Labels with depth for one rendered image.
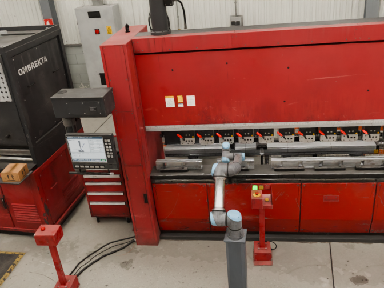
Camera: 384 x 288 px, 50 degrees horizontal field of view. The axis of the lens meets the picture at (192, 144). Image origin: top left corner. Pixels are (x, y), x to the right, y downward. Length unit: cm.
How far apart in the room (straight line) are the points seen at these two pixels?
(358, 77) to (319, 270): 193
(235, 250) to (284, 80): 161
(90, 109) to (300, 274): 259
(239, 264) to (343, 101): 179
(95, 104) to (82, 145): 43
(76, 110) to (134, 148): 75
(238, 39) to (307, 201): 182
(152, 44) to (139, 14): 455
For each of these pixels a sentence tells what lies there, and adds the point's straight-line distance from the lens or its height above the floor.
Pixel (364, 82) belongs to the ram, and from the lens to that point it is 413.
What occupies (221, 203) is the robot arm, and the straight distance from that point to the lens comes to 357.
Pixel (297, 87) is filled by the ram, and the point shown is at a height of 175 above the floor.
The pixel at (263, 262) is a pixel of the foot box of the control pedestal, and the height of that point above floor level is 1.
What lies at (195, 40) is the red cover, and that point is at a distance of 390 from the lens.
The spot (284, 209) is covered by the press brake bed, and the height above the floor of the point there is 44.
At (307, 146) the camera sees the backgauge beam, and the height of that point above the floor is 98.
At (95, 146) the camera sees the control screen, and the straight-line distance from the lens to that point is 387.
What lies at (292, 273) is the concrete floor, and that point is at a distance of 448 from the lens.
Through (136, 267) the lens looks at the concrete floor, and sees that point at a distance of 466.
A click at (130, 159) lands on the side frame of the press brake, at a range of 429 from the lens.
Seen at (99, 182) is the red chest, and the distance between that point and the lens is 501.
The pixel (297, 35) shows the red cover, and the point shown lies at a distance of 389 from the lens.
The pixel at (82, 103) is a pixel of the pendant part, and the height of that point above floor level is 189.
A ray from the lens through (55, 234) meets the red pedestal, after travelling 407.
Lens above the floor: 311
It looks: 27 degrees down
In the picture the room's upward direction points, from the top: 6 degrees counter-clockwise
